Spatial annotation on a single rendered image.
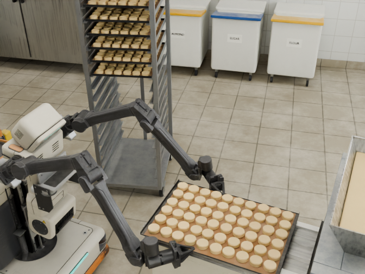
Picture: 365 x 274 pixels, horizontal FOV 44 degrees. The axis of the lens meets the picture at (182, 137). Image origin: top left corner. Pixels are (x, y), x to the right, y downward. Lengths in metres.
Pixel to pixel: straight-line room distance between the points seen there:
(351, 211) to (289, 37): 3.57
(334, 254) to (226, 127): 2.94
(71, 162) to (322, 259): 1.00
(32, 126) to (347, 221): 1.40
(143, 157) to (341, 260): 2.41
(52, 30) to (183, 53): 1.52
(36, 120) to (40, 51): 3.49
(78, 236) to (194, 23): 2.96
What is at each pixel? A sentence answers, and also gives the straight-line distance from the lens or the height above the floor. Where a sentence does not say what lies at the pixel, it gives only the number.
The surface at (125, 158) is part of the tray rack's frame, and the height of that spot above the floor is 0.15.
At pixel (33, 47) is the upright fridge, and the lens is 5.66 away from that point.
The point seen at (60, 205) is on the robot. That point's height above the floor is 0.68.
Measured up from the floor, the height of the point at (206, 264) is 0.82.
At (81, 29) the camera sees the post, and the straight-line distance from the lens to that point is 2.91.
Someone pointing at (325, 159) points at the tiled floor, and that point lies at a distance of 4.11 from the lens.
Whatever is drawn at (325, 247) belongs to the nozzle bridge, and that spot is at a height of 1.18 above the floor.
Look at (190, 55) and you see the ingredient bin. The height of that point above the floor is 0.28.
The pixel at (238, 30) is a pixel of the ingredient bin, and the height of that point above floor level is 0.61.
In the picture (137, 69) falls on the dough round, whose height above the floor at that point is 1.06.
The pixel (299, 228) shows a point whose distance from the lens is 2.08.
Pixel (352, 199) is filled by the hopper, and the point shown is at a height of 1.27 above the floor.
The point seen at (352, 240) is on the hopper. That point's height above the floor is 1.27.
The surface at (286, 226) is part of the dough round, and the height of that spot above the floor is 0.92.
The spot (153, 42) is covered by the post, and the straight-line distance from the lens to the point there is 2.82.
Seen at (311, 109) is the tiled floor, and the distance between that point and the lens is 4.84.
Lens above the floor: 2.30
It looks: 33 degrees down
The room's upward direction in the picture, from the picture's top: 1 degrees counter-clockwise
